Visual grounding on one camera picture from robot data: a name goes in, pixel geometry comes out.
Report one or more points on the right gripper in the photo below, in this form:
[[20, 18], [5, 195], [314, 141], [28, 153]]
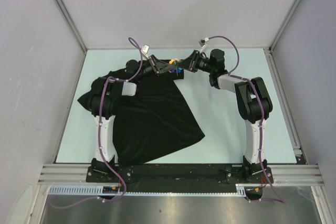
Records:
[[190, 63]]

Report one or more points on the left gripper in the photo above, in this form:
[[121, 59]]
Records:
[[159, 66]]

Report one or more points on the colourful pom-pom brooch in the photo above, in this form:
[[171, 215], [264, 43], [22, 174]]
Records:
[[175, 63]]

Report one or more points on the black t-shirt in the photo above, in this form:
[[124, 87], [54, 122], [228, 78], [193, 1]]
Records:
[[155, 122]]

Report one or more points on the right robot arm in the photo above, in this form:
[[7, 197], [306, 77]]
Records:
[[253, 102]]

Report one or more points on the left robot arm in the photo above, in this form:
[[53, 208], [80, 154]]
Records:
[[104, 100]]

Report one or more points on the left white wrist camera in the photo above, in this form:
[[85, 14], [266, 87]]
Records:
[[145, 49]]

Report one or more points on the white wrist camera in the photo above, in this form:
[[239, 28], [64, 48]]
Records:
[[203, 44], [145, 49]]

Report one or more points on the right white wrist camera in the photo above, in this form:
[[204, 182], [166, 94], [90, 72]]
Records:
[[203, 44]]

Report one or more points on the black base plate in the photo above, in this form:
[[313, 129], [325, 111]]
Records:
[[228, 173]]

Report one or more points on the white slotted cable duct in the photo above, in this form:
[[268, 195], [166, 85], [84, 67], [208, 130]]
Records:
[[234, 190]]

